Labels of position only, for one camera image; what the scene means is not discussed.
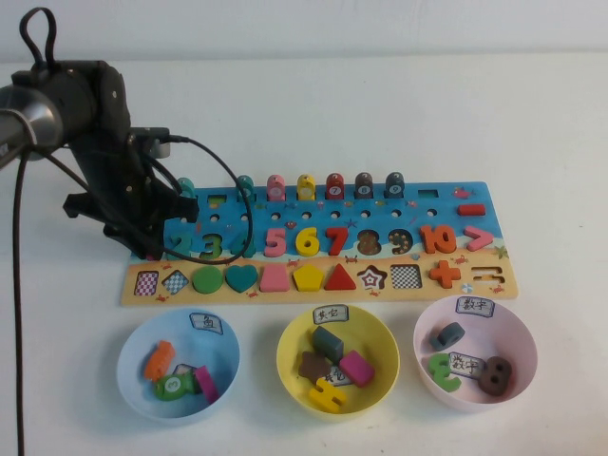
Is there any orange wooden fish piece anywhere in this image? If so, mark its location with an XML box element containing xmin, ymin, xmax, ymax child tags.
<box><xmin>143</xmin><ymin>339</ymin><xmax>176</xmax><ymax>382</ymax></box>

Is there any light blue plastic bowl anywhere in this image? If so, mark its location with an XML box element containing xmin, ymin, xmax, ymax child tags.
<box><xmin>116</xmin><ymin>307</ymin><xmax>241</xmax><ymax>420</ymax></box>

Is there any pale pink plastic bowl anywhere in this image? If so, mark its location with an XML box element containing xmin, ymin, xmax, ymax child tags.
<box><xmin>411</xmin><ymin>296</ymin><xmax>538</xmax><ymax>413</ymax></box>

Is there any magenta wooden fish piece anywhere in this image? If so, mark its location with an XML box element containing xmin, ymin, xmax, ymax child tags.
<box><xmin>193</xmin><ymin>365</ymin><xmax>220</xmax><ymax>405</ymax></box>

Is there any dark grey wooden number 9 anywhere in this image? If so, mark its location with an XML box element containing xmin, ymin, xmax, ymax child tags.
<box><xmin>429</xmin><ymin>321</ymin><xmax>465</xmax><ymax>351</ymax></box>

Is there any yellow wooden number 6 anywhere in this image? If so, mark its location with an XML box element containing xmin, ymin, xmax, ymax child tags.
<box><xmin>294</xmin><ymin>226</ymin><xmax>320</xmax><ymax>257</ymax></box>

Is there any black looped cable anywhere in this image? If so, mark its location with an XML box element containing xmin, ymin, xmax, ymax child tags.
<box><xmin>21</xmin><ymin>7</ymin><xmax>57</xmax><ymax>72</ymax></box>

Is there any red wooden number 7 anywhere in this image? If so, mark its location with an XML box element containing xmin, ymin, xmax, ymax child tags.
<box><xmin>321</xmin><ymin>226</ymin><xmax>351</xmax><ymax>257</ymax></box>

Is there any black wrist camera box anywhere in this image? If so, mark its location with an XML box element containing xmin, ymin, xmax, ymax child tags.
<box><xmin>126</xmin><ymin>125</ymin><xmax>171</xmax><ymax>159</ymax></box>

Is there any yellow equals sign piece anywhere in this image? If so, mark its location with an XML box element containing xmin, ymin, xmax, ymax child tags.
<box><xmin>308</xmin><ymin>379</ymin><xmax>348</xmax><ymax>410</ymax></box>

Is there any colourful wooden puzzle board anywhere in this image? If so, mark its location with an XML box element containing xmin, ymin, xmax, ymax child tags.
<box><xmin>116</xmin><ymin>180</ymin><xmax>522</xmax><ymax>309</ymax></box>

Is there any yellow wooden pentagon piece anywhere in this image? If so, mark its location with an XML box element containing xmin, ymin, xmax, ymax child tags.
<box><xmin>292</xmin><ymin>264</ymin><xmax>325</xmax><ymax>293</ymax></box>

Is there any dark grey wooden block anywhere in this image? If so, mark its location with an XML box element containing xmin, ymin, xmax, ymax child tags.
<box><xmin>311</xmin><ymin>325</ymin><xmax>346</xmax><ymax>363</ymax></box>

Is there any red wooden triangle piece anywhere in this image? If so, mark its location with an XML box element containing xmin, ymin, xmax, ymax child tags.
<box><xmin>324</xmin><ymin>262</ymin><xmax>357</xmax><ymax>291</ymax></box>

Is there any white label marked 数字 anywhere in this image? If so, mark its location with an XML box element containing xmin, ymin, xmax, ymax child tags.
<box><xmin>454</xmin><ymin>294</ymin><xmax>495</xmax><ymax>315</ymax></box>
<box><xmin>448</xmin><ymin>351</ymin><xmax>485</xmax><ymax>376</ymax></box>

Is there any grey fish piece numbered 9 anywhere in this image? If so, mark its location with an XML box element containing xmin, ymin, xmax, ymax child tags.
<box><xmin>384</xmin><ymin>171</ymin><xmax>405</xmax><ymax>199</ymax></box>

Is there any teal wooden number 4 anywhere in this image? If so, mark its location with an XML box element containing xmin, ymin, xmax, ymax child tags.
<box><xmin>227</xmin><ymin>230</ymin><xmax>257</xmax><ymax>258</ymax></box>

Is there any teal wooden heart piece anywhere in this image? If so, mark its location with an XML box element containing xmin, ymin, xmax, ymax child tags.
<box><xmin>224</xmin><ymin>264</ymin><xmax>260</xmax><ymax>295</ymax></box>

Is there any green wooden number 3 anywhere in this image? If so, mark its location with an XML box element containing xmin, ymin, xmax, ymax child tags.
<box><xmin>427</xmin><ymin>353</ymin><xmax>463</xmax><ymax>393</ymax></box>

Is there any orange plus sign piece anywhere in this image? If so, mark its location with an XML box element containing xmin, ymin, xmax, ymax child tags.
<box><xmin>428</xmin><ymin>259</ymin><xmax>462</xmax><ymax>290</ymax></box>

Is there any red fish piece numbered 7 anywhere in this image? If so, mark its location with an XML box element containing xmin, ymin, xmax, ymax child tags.
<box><xmin>325</xmin><ymin>172</ymin><xmax>346</xmax><ymax>200</ymax></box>

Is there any green fish piece numbered 3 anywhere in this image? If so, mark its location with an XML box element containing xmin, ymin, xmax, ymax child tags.
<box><xmin>152</xmin><ymin>370</ymin><xmax>197</xmax><ymax>403</ymax></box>

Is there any brown fish piece numbered 8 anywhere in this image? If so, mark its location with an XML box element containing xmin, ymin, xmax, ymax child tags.
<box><xmin>354</xmin><ymin>171</ymin><xmax>375</xmax><ymax>200</ymax></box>

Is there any orange wooden number 10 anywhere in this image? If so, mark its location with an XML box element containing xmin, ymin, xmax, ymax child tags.
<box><xmin>419</xmin><ymin>225</ymin><xmax>458</xmax><ymax>256</ymax></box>

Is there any pink greater-than sign piece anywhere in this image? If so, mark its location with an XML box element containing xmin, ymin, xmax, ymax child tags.
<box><xmin>464</xmin><ymin>225</ymin><xmax>495</xmax><ymax>252</ymax></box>

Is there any magenta wooden rectangle block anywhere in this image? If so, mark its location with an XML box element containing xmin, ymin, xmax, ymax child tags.
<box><xmin>338</xmin><ymin>350</ymin><xmax>375</xmax><ymax>389</ymax></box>

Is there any white label marked 其它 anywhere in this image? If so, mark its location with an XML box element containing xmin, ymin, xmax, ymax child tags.
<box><xmin>312</xmin><ymin>305</ymin><xmax>351</xmax><ymax>327</ymax></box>
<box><xmin>322</xmin><ymin>365</ymin><xmax>355</xmax><ymax>389</ymax></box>

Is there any teal fish piece numbered 4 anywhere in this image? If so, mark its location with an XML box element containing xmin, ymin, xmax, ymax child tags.
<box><xmin>236</xmin><ymin>174</ymin><xmax>257</xmax><ymax>203</ymax></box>

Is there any yellow plastic bowl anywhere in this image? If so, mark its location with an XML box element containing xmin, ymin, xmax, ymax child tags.
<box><xmin>275</xmin><ymin>304</ymin><xmax>401</xmax><ymax>423</ymax></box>

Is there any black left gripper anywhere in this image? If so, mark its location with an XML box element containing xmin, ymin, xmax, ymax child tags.
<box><xmin>64</xmin><ymin>132</ymin><xmax>199</xmax><ymax>261</ymax></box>

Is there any green wooden circle piece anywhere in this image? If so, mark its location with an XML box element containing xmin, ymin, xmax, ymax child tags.
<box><xmin>192</xmin><ymin>265</ymin><xmax>224</xmax><ymax>295</ymax></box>

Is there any brown wooden number 8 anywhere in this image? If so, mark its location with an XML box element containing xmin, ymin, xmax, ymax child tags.
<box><xmin>477</xmin><ymin>355</ymin><xmax>514</xmax><ymax>394</ymax></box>

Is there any pink wooden trapezoid piece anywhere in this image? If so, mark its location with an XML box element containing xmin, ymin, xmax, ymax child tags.
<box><xmin>258</xmin><ymin>265</ymin><xmax>292</xmax><ymax>294</ymax></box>

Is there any pink wooden number 5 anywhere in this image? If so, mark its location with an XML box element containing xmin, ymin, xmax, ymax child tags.
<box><xmin>263</xmin><ymin>227</ymin><xmax>289</xmax><ymax>257</ymax></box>

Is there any brown wooden star piece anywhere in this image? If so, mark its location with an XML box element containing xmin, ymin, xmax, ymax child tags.
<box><xmin>297</xmin><ymin>351</ymin><xmax>332</xmax><ymax>382</ymax></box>

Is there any black camera cable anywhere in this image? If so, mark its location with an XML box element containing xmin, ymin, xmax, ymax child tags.
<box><xmin>161</xmin><ymin>134</ymin><xmax>256</xmax><ymax>265</ymax></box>

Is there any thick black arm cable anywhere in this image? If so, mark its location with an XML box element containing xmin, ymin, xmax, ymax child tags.
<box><xmin>12</xmin><ymin>113</ymin><xmax>39</xmax><ymax>456</ymax></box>

